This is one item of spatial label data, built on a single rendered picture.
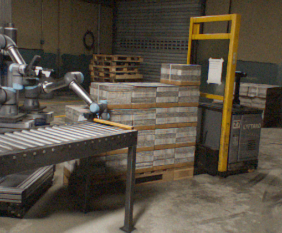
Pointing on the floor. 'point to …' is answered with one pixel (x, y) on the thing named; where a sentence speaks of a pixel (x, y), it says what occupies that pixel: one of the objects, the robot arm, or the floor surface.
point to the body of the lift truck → (247, 114)
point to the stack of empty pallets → (115, 61)
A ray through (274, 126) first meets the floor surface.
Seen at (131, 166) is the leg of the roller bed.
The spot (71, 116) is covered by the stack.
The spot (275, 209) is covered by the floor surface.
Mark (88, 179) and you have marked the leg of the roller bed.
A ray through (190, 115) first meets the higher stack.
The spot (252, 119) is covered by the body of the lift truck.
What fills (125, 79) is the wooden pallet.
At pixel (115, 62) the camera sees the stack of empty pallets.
